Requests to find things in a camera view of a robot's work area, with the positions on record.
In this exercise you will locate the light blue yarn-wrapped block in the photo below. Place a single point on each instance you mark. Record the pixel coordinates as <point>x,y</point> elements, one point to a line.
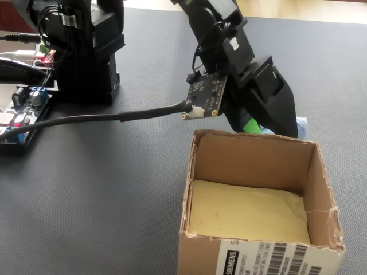
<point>302,127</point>

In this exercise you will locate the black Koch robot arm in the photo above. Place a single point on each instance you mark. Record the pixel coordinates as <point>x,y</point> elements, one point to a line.
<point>86,57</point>

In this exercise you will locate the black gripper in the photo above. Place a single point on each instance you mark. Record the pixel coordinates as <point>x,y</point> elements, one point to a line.
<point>243,57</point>

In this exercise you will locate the black curved clamp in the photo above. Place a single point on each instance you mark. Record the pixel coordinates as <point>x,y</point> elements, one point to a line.
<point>20,71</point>

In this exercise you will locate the yellow foam pad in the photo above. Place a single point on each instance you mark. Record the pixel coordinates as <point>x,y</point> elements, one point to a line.
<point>246,212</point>

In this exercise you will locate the black camera circuit board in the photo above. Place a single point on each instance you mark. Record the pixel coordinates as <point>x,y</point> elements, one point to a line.
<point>205,96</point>

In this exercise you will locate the blue electronics board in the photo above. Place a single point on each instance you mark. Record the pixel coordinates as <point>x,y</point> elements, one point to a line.
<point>25,111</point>

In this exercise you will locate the red LED controller board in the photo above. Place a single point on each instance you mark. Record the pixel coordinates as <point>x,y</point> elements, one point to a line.
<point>46,58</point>

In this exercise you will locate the open brown cardboard box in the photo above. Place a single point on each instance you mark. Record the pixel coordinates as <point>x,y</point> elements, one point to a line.
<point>252,160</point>

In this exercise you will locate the white barcode shipping label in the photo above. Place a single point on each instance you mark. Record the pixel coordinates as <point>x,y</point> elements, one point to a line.
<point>258,257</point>

